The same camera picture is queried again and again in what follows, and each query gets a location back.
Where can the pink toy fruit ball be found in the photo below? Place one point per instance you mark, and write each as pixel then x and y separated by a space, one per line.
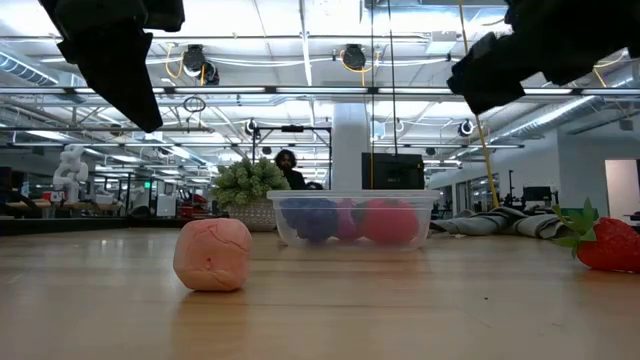
pixel 212 255

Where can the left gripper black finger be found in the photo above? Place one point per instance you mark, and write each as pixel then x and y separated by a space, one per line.
pixel 125 75

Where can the black background monitor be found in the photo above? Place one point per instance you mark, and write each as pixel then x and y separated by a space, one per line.
pixel 537 194

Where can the red toy strawberry green leaves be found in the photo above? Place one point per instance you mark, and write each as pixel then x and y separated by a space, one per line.
pixel 610 245

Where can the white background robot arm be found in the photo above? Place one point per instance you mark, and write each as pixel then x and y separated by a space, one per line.
pixel 70 170

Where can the green potted artificial plant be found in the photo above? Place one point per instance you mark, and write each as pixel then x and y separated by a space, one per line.
pixel 245 182

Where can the grey-blue cloth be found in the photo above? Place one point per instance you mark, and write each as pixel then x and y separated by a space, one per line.
pixel 500 220

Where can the purple toy grape bunch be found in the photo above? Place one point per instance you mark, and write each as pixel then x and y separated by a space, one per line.
pixel 312 220

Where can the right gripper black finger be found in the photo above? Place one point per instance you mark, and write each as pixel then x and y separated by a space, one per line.
pixel 490 75

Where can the clear plastic tupperware container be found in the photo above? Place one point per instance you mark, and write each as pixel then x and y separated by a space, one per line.
pixel 350 195

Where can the purple spiky toy ball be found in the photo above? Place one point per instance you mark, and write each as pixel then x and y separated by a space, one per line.
pixel 346 222

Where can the black background rig frame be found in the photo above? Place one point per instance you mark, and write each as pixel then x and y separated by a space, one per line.
pixel 292 128

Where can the large red toy fruit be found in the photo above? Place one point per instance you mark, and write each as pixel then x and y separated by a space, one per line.
pixel 392 222

